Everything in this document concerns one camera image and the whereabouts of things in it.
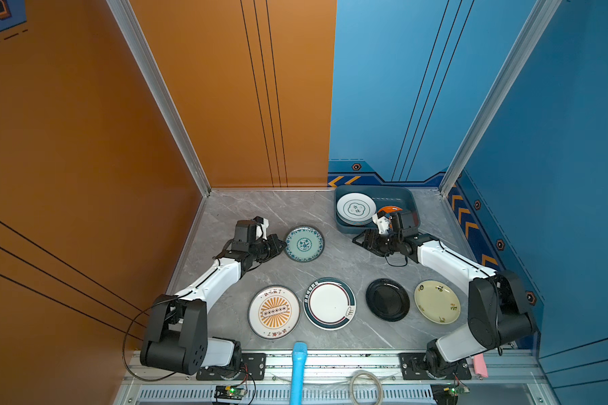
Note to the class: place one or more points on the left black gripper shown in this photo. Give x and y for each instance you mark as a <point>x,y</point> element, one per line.
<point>274,251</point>

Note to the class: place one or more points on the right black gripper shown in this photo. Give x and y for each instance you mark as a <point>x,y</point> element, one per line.
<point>373,234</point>

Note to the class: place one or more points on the teal patterned small plate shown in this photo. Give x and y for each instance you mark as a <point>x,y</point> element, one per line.
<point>304,244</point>

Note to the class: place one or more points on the white flower plate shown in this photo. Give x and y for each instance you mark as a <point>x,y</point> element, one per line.
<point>356,209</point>

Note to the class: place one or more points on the orange plastic plate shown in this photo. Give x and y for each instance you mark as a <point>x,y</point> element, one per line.
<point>390,209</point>

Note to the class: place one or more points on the black plate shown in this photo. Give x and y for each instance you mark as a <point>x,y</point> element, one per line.
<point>388,300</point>

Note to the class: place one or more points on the large orange sunburst plate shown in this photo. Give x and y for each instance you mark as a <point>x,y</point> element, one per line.
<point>274,312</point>

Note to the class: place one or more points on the white plate dark green rim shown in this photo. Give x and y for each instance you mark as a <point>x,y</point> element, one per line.
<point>329,304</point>

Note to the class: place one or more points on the cream yellow plate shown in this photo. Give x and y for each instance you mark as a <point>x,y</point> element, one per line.
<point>437,302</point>

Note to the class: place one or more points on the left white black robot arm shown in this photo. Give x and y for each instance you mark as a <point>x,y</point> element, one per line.
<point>177,336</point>

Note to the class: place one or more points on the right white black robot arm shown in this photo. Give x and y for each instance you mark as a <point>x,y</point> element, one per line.
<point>498,311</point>

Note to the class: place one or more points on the teal plastic bin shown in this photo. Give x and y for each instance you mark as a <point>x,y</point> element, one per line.
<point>382,196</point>

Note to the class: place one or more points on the left green circuit board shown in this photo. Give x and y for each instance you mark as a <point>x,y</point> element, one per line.
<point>230,394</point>

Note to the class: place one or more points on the green circuit board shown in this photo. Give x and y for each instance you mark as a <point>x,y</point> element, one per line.
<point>449,394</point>
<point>230,394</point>

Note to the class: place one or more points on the right green circuit board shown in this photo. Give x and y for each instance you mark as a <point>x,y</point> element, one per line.
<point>449,394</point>

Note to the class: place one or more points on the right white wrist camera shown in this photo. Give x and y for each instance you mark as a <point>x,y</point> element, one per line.
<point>383,223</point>

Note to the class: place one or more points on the light blue handle tool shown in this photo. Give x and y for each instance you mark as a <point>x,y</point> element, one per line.
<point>299,358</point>

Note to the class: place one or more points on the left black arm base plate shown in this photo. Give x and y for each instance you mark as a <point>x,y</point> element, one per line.
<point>252,365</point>

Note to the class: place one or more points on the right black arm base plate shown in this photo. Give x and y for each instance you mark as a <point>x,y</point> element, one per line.
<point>416,366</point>

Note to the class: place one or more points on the pink handle tool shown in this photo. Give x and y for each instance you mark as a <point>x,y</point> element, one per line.
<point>479,365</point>

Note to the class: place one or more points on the aluminium frame rail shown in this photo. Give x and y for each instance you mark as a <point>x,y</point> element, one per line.
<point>346,377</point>

